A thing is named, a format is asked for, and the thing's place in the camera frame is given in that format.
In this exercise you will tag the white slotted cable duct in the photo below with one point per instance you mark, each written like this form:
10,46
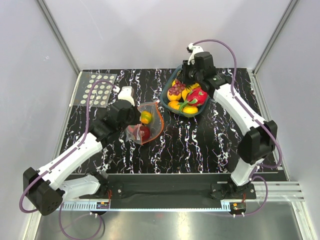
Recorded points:
95,206

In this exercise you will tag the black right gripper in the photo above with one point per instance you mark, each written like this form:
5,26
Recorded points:
186,68

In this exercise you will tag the clear sheet with white dots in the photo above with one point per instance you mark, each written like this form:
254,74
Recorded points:
92,88

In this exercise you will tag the pink dragon fruit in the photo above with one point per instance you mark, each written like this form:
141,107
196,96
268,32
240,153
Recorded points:
195,98

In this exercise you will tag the pink peach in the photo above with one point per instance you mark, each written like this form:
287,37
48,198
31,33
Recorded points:
133,132

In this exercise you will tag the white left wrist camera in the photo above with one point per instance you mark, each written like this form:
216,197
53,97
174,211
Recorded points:
126,93

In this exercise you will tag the transparent blue plastic fruit tray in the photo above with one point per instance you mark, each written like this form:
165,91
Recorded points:
165,101

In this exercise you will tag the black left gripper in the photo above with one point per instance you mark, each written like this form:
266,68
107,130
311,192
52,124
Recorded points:
137,116

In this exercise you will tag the clear zip top bag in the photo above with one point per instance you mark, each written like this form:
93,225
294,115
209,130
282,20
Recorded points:
150,127

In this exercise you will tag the aluminium frame rail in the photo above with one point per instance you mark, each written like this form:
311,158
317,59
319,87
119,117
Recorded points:
278,191

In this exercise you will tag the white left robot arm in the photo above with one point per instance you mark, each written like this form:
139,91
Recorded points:
48,187

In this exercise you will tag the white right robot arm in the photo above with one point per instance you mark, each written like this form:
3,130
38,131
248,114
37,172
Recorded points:
258,134

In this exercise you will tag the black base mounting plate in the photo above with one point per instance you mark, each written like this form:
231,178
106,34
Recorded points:
213,185

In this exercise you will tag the yellow lemon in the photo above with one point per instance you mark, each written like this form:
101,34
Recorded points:
172,97

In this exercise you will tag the purple grape bunch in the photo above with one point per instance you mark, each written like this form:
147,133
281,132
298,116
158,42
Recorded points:
176,88

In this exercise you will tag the small yellow orange fruit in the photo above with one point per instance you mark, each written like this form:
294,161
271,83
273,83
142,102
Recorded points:
190,110

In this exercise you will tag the yellow green mango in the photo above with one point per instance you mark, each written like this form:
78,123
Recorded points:
146,117

